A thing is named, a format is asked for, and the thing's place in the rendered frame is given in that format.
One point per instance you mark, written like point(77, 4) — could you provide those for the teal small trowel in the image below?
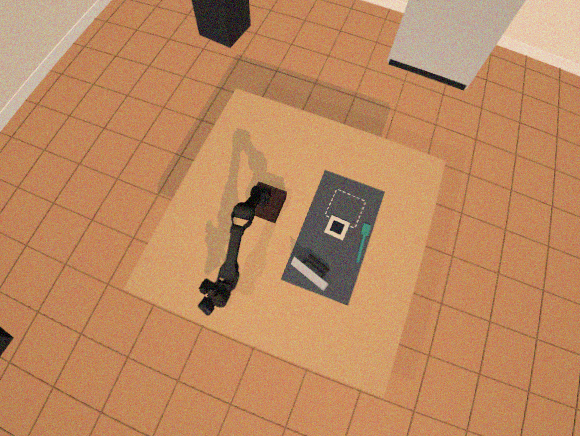
point(365, 232)

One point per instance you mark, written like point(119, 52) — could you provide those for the cream square tile with dark center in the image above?
point(337, 227)

